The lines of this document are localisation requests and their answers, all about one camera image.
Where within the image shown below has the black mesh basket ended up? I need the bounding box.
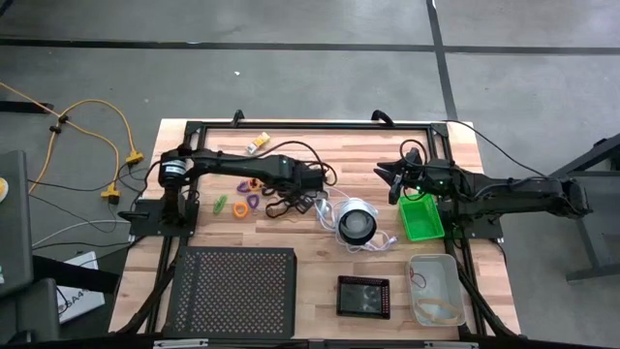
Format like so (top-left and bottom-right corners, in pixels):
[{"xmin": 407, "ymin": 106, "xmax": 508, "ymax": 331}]
[{"xmin": 336, "ymin": 274, "xmax": 391, "ymax": 320}]

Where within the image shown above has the black side table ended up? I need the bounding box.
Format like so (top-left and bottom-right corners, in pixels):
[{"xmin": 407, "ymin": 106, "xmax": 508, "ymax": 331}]
[{"xmin": 534, "ymin": 131, "xmax": 620, "ymax": 283}]

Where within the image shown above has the grey laptop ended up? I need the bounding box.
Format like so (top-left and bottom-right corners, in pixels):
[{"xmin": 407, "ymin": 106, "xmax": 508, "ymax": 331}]
[{"xmin": 0, "ymin": 148, "xmax": 34, "ymax": 298}]

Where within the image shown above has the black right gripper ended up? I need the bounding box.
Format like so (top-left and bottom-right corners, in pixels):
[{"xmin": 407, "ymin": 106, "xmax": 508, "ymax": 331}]
[{"xmin": 375, "ymin": 159, "xmax": 461, "ymax": 205}]

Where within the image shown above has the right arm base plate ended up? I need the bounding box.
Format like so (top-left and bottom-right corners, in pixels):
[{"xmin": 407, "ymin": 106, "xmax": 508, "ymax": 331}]
[{"xmin": 438, "ymin": 207, "xmax": 505, "ymax": 241}]

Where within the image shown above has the black aluminium table frame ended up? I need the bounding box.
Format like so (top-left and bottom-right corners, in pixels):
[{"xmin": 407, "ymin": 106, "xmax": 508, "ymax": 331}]
[{"xmin": 109, "ymin": 109, "xmax": 522, "ymax": 349}]

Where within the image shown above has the white lamp power cable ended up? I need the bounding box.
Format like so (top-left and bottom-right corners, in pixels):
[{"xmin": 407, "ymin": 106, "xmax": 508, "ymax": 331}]
[{"xmin": 313, "ymin": 186, "xmax": 398, "ymax": 254}]

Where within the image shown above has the green plastic bin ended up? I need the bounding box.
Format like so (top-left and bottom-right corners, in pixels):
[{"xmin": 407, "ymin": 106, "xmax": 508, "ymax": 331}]
[{"xmin": 397, "ymin": 193, "xmax": 446, "ymax": 242}]

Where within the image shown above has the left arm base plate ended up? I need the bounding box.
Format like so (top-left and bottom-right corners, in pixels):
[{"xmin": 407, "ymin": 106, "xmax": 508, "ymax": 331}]
[{"xmin": 118, "ymin": 198, "xmax": 200, "ymax": 238}]

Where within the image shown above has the white printed box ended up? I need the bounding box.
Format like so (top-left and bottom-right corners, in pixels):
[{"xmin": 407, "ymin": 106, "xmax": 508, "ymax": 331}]
[{"xmin": 56, "ymin": 250, "xmax": 107, "ymax": 325}]

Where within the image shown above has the yellow extension cable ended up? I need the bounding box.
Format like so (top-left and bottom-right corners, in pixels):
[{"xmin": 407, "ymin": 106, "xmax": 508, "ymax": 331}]
[
  {"xmin": 0, "ymin": 80, "xmax": 123, "ymax": 204},
  {"xmin": 57, "ymin": 98, "xmax": 145, "ymax": 166}
]

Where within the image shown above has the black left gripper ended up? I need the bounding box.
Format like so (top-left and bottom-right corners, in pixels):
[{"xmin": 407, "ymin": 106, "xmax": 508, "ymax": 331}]
[{"xmin": 288, "ymin": 162, "xmax": 326, "ymax": 215}]

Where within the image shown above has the black perforated metal shelf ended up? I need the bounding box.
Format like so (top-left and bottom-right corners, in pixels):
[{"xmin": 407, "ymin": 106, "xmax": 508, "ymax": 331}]
[{"xmin": 162, "ymin": 245, "xmax": 297, "ymax": 339}]

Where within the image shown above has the clear plastic bin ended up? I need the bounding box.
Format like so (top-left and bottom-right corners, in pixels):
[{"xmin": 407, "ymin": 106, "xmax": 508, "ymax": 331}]
[{"xmin": 405, "ymin": 253, "xmax": 467, "ymax": 329}]

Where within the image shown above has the white floor cable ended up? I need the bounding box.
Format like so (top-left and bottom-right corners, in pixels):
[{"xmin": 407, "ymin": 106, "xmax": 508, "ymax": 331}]
[{"xmin": 31, "ymin": 219, "xmax": 133, "ymax": 249}]

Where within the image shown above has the black desk foot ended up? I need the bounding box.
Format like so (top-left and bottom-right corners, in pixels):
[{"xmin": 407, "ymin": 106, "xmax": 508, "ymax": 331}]
[{"xmin": 0, "ymin": 100, "xmax": 54, "ymax": 114}]

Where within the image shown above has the yellow crayon box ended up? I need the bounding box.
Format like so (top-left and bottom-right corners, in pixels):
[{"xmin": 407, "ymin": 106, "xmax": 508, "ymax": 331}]
[{"xmin": 245, "ymin": 131, "xmax": 271, "ymax": 156}]

